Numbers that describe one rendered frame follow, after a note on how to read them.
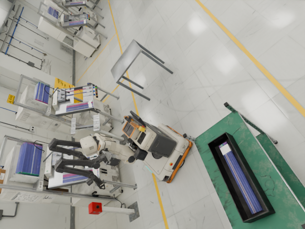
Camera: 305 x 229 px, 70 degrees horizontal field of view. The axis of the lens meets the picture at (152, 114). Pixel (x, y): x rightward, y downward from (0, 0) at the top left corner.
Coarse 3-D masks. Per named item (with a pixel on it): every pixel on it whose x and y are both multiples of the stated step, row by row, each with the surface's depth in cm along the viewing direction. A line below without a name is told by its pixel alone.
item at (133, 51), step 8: (128, 48) 376; (136, 48) 356; (144, 48) 390; (120, 56) 387; (128, 56) 365; (136, 56) 348; (120, 64) 377; (128, 64) 356; (160, 64) 373; (112, 72) 388; (120, 72) 366; (128, 80) 420; (128, 88) 381; (144, 96) 405
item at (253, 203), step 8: (224, 144) 164; (224, 152) 162; (232, 152) 158; (232, 160) 155; (232, 168) 153; (240, 168) 149; (240, 176) 147; (240, 184) 145; (248, 184) 142; (248, 192) 140; (248, 200) 138; (256, 200) 135; (256, 208) 134
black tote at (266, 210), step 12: (216, 144) 170; (216, 156) 164; (240, 156) 148; (228, 168) 159; (228, 180) 152; (252, 180) 135; (240, 192) 147; (264, 192) 138; (240, 204) 142; (264, 204) 126; (240, 216) 132; (252, 216) 137; (264, 216) 131
